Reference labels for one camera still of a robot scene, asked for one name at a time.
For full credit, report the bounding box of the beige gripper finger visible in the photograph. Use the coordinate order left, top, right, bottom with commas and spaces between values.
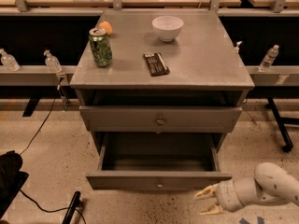
200, 204, 223, 216
194, 184, 218, 200

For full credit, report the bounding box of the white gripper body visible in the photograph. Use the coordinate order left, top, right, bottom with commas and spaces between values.
216, 180, 244, 212

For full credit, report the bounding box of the grey drawer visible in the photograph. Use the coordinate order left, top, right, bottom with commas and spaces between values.
87, 133, 232, 191
79, 105, 242, 133

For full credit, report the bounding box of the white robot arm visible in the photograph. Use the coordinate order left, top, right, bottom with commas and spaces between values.
194, 162, 299, 215

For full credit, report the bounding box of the grey metal drawer cabinet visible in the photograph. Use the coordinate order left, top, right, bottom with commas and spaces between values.
69, 8, 256, 156

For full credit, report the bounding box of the grey top drawer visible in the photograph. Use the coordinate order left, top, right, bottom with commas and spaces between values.
79, 105, 242, 133

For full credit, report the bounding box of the black table leg right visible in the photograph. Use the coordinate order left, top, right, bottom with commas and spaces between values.
266, 98, 299, 153

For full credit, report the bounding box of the black bar on floor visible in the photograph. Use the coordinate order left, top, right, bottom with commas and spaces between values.
62, 191, 81, 224

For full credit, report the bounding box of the black snack bar packet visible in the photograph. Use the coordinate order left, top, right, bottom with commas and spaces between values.
143, 52, 170, 77

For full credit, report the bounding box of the small pump bottle behind cabinet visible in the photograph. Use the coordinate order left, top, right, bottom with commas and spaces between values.
235, 41, 243, 53

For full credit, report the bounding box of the clear water bottle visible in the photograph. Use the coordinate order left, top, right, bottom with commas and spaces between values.
258, 45, 279, 72

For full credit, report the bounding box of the white bowl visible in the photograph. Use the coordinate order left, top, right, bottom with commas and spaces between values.
152, 16, 184, 42

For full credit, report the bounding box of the green soda can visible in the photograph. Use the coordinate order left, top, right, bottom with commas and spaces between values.
89, 28, 112, 67

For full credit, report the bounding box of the orange fruit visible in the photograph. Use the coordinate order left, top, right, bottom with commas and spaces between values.
98, 21, 113, 35

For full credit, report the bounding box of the black object lower left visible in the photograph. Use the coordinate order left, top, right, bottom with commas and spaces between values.
0, 150, 29, 217

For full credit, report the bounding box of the clear sanitizer pump bottle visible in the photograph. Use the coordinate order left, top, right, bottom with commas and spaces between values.
44, 49, 62, 73

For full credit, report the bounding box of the clear sanitizer bottle far left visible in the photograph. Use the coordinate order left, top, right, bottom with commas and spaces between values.
0, 49, 20, 71

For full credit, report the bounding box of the grey bench rail right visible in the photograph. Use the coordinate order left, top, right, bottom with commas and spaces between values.
247, 65, 299, 87

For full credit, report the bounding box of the grey bench rail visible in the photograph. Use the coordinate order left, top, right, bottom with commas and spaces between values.
0, 64, 78, 87
247, 65, 299, 87

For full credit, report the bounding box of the black floor cable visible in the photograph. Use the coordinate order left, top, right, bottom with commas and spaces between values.
18, 83, 88, 224

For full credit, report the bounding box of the grey bench rail left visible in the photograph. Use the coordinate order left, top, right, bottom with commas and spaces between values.
0, 64, 78, 87

